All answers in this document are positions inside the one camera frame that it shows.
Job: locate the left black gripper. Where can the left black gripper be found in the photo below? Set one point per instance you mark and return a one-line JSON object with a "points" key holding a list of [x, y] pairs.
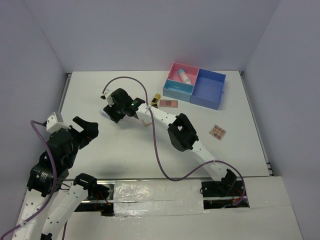
{"points": [[91, 129]]}

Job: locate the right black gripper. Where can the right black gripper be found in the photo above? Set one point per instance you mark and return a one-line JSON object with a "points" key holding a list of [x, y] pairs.
{"points": [[110, 112]]}

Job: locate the white blue cream tube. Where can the white blue cream tube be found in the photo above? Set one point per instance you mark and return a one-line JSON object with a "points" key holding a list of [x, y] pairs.
{"points": [[104, 115]]}

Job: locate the square pink compact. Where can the square pink compact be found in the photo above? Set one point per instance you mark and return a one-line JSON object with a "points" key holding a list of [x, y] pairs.
{"points": [[146, 123]]}

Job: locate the pink blush palette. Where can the pink blush palette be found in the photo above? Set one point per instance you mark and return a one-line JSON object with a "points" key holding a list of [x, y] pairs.
{"points": [[168, 103]]}

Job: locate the teal capped cream tube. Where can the teal capped cream tube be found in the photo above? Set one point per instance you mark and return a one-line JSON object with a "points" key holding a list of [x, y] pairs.
{"points": [[184, 77]]}

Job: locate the nine colour eyeshadow palette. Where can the nine colour eyeshadow palette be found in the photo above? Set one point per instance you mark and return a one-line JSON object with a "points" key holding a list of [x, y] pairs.
{"points": [[217, 132]]}

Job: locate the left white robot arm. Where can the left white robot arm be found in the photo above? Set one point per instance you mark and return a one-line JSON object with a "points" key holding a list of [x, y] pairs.
{"points": [[37, 221]]}

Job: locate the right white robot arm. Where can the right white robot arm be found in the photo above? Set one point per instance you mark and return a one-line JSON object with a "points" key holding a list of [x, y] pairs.
{"points": [[181, 132]]}

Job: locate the gold lipstick upright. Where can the gold lipstick upright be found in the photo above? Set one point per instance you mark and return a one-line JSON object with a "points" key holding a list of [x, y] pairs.
{"points": [[155, 99]]}

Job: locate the light blue organizer bin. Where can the light blue organizer bin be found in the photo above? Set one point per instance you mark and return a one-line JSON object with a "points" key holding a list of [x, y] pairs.
{"points": [[177, 90]]}

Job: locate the pink organizer bin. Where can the pink organizer bin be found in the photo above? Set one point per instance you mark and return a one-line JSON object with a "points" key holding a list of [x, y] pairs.
{"points": [[191, 71]]}

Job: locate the purple blue organizer bin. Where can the purple blue organizer bin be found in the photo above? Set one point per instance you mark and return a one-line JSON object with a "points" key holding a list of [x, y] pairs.
{"points": [[208, 89]]}

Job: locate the white foam board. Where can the white foam board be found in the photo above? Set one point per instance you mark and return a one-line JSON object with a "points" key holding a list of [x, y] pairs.
{"points": [[162, 210]]}

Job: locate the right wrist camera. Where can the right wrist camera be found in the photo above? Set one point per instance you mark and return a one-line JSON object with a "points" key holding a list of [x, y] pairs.
{"points": [[106, 95]]}

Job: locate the aluminium rail frame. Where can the aluminium rail frame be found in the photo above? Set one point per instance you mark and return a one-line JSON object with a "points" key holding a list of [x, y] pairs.
{"points": [[63, 87]]}

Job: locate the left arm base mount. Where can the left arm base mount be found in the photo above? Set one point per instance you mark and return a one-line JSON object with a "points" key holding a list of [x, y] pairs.
{"points": [[91, 197]]}

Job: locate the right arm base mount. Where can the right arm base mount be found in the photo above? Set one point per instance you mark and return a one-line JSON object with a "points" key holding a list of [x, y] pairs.
{"points": [[216, 199]]}

